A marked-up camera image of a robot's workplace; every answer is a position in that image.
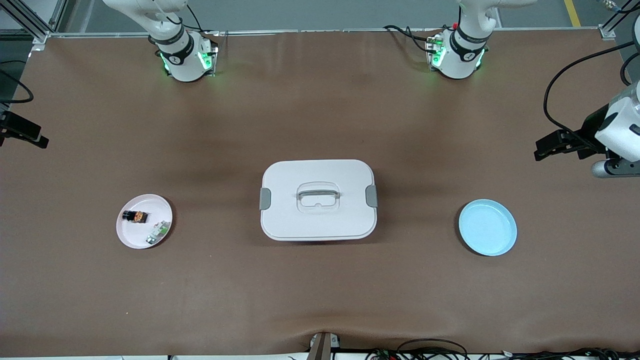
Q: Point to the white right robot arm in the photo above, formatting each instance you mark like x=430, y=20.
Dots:
x=182, y=60

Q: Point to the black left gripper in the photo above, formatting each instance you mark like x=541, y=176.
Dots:
x=593, y=124

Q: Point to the green and white switch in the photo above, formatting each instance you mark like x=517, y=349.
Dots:
x=157, y=232

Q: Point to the aluminium frame post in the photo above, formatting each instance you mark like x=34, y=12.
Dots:
x=40, y=35
x=607, y=32

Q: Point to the light blue round plate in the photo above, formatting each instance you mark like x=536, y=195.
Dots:
x=487, y=227

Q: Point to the brown table mat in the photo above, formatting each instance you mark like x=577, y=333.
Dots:
x=320, y=100

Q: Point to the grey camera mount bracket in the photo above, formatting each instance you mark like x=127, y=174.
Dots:
x=320, y=347

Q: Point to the aluminium table edge rail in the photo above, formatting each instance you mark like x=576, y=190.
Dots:
x=325, y=31

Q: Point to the pink round plate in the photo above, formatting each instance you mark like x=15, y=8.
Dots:
x=132, y=235

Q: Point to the orange and black switch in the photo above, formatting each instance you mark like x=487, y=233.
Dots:
x=135, y=216

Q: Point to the white lidded storage box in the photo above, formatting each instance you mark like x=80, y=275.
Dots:
x=285, y=220

